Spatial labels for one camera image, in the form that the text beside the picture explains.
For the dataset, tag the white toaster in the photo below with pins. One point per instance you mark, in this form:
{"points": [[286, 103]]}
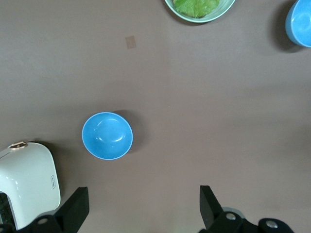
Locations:
{"points": [[29, 174]]}

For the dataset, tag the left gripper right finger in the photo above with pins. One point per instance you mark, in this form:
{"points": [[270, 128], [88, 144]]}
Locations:
{"points": [[213, 218]]}

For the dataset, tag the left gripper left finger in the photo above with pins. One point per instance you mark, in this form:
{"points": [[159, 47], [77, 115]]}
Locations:
{"points": [[73, 213]]}

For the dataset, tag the blue bowl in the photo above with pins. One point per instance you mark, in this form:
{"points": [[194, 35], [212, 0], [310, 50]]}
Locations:
{"points": [[107, 136], [300, 24]]}

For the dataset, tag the green lettuce leaf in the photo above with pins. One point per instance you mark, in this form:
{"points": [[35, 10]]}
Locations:
{"points": [[194, 7]]}

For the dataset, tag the green plate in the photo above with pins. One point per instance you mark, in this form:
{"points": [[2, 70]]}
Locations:
{"points": [[218, 14]]}

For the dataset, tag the brown tape patch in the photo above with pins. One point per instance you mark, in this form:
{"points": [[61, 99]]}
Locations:
{"points": [[130, 42]]}

